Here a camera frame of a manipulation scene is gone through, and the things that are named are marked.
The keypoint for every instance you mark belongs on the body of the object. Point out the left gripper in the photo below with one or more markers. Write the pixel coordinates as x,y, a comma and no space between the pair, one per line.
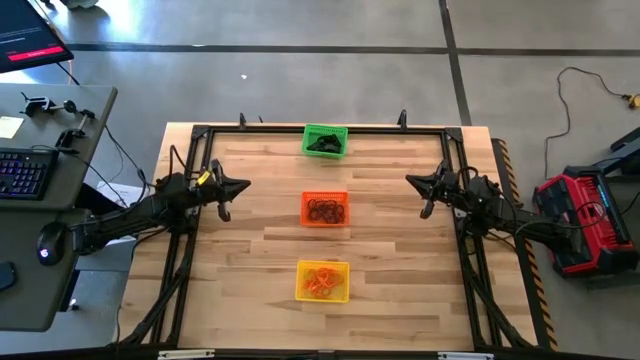
210,190

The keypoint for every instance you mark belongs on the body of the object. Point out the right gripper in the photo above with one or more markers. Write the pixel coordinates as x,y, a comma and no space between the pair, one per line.
445,187

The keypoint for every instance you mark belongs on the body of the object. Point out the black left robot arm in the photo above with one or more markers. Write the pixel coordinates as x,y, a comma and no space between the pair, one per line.
140,210

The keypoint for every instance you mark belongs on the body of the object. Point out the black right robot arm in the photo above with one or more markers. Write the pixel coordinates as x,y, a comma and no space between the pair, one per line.
525,215

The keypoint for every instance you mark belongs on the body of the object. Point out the yellow tape tag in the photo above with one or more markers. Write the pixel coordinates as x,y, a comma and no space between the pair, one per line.
203,177

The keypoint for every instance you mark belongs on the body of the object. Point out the dark table edge clamp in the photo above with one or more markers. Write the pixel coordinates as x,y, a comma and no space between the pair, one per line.
402,119
242,120

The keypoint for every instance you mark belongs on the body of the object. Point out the orange plastic basket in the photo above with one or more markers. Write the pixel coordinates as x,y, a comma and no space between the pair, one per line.
304,222

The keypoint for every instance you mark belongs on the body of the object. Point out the green plastic basket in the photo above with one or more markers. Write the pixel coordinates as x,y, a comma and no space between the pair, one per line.
306,153

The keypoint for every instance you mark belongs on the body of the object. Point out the white paper sheet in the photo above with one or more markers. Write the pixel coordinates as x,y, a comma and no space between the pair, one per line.
122,192

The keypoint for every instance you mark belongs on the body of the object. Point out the yellow plastic basket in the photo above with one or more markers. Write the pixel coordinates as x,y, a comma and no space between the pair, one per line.
298,298

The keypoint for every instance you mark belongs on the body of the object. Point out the black yellow hazard tape strip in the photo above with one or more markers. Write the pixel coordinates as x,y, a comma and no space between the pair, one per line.
542,310

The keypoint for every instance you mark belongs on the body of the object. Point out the black desk clamp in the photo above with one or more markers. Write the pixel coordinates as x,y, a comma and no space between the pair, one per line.
35,104
70,135

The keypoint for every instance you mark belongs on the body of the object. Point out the black computer mouse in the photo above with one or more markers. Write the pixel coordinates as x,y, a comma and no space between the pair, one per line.
50,245

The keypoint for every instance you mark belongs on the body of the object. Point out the red and black tool case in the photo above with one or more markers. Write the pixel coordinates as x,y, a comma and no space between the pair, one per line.
615,235

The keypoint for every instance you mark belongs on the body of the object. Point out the black equipment stand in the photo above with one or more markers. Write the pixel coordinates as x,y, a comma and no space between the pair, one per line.
627,145

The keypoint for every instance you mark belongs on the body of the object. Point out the black keyboard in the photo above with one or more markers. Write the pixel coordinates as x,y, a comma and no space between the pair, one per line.
25,172

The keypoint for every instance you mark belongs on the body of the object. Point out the yellow plug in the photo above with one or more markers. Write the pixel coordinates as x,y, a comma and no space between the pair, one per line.
634,101

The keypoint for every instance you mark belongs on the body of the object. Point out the white paper note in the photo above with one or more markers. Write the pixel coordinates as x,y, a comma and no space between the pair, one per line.
10,127

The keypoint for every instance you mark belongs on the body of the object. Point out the grey desk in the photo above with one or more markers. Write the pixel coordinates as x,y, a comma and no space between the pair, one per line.
30,310

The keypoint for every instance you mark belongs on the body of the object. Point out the operator monitor with red bar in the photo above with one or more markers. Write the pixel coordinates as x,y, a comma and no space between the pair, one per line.
25,30

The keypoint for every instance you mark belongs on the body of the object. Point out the white table bracket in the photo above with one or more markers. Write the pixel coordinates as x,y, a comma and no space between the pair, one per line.
465,356
186,354

